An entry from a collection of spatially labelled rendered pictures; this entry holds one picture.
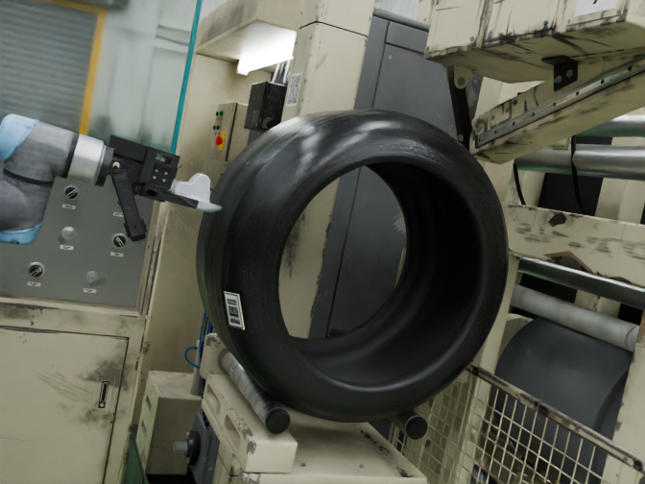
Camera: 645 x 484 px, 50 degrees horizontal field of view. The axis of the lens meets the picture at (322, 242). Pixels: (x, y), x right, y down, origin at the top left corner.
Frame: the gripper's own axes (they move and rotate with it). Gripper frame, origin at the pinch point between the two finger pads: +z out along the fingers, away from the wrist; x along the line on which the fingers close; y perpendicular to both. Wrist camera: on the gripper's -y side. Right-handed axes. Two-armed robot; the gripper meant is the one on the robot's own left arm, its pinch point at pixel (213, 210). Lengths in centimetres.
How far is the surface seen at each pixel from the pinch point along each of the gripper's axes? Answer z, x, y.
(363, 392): 32.1, -12.1, -23.1
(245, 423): 16.3, -2.0, -35.5
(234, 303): 5.1, -10.9, -13.2
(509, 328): 106, 46, -11
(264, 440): 17.8, -9.3, -35.4
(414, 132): 27.0, -11.2, 23.0
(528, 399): 64, -16, -17
